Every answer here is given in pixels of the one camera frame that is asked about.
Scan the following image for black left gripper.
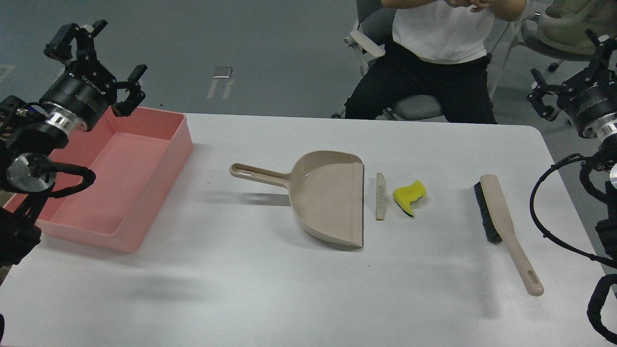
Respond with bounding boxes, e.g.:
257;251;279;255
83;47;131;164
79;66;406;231
40;20;148;132

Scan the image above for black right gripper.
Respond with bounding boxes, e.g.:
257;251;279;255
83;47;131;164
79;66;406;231
526;29;617;139

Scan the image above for beige hand brush black bristles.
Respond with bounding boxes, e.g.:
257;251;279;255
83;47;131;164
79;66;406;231
473;174;544;297

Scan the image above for yellow sponge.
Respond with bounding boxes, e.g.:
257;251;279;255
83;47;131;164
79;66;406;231
392;180;426;218

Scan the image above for white bread slice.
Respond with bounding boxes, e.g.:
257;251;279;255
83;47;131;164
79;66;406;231
375;172;386;220

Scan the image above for beige plastic dustpan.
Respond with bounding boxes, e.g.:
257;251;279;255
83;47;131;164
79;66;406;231
229;151;364;249

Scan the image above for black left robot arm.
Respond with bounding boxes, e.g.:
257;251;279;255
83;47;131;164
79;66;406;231
0;20;147;269

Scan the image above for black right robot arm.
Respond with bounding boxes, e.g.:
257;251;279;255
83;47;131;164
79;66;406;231
527;29;617;269

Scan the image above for pink plastic bin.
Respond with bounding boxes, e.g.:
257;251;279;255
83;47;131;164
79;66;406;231
2;106;193;254

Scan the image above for beige office chair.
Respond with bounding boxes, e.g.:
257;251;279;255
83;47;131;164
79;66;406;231
489;0;617;97

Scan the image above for metal floor plate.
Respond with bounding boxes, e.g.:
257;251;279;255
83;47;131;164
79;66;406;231
212;66;233;79

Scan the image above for seated person white shirt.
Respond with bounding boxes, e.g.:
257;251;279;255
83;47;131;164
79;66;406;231
345;0;526;124

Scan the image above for grey office chair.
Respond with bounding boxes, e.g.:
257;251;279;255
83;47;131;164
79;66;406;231
332;0;444;121

